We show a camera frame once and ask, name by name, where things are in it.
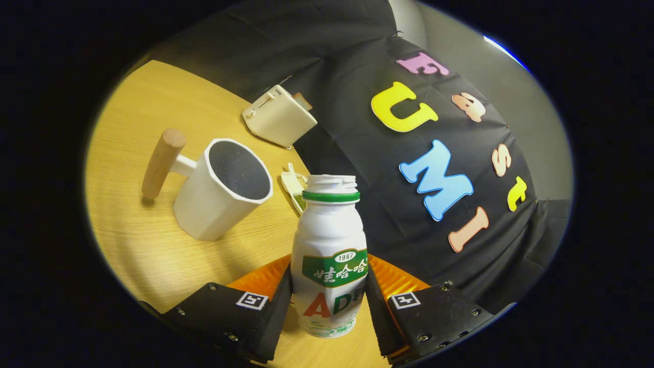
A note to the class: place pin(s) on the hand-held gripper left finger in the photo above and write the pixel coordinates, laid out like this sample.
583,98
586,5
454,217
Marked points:
278,314

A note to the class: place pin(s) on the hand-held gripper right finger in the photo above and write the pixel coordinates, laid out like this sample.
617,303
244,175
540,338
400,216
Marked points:
378,317

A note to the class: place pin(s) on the white juice bottle green label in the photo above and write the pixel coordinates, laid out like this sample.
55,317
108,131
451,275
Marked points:
329,230

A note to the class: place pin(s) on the black backdrop cloth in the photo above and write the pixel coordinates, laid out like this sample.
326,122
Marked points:
357,214

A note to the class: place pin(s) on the white divided bean dish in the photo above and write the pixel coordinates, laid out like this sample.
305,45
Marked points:
292,184

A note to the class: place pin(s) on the wooden table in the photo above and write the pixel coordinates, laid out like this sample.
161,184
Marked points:
138,240

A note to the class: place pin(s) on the cream toaster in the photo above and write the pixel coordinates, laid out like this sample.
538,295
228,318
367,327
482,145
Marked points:
278,120

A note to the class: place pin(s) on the toast slice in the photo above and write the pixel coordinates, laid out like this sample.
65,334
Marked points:
303,101

